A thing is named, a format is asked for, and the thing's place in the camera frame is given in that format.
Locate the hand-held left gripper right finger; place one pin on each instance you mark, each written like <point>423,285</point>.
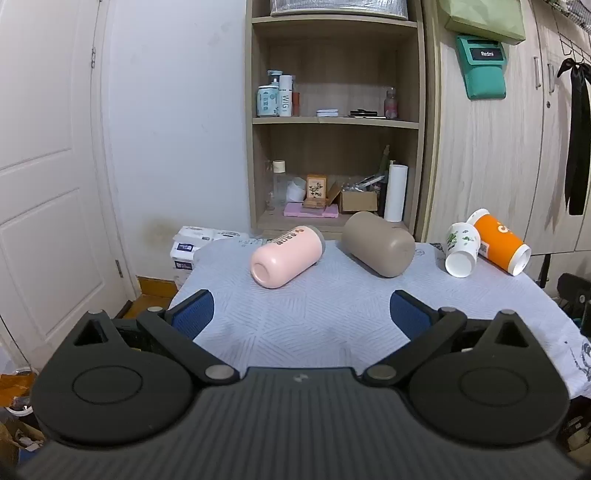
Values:
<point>408,314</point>

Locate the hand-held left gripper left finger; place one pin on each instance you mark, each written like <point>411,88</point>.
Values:
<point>196,314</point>

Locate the taupe cup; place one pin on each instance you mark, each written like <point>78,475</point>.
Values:
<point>376,244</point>

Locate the white leaf print cup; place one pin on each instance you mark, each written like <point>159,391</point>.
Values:
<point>461,254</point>

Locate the pink cup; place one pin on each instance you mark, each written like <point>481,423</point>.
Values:
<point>288,254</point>

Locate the orange cup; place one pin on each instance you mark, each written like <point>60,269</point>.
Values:
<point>501,240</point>

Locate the pale blue patterned tablecloth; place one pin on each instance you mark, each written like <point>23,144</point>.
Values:
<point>323,300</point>

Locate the white paper roll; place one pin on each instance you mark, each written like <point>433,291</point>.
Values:
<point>396,194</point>

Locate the cardboard box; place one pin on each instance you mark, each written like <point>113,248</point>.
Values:
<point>358,201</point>

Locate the dark tall bottle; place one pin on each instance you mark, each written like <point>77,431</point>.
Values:
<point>384,184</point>

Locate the pink flat box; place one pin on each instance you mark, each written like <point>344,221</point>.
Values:
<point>309,210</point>

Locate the clear bottle cream cap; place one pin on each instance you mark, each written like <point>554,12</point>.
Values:
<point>279,184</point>

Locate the wooden flower print box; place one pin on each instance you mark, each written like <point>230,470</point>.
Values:
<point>316,190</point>

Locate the black chair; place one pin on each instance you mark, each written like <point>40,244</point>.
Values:
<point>572,290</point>

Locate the light wooden wardrobe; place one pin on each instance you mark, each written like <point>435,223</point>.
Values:
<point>485,161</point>

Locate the white panel door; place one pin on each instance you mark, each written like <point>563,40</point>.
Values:
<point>46,207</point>

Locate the wooden shelf unit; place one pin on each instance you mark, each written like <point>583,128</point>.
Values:
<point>337,143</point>

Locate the orange bag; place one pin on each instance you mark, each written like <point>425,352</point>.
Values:
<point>16,387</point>

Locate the black flat item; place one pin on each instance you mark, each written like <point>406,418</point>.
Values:
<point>364,113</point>

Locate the pink small bottle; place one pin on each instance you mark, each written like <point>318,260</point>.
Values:
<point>390,107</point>

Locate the white flat tin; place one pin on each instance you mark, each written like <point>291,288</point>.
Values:
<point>328,112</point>

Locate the teal pump bottle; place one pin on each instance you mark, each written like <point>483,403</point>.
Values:
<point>267,101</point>

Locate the white slim bottle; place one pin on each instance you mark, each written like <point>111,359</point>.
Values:
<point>286,99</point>

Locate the black hanging ribbon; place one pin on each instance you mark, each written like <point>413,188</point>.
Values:
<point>577,147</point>

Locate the teal Redmi box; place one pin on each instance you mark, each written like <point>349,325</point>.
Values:
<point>482,74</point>

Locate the green box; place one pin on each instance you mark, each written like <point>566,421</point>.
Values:
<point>485,18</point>

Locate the silver insulated bag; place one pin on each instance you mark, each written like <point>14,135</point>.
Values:
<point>339,7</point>

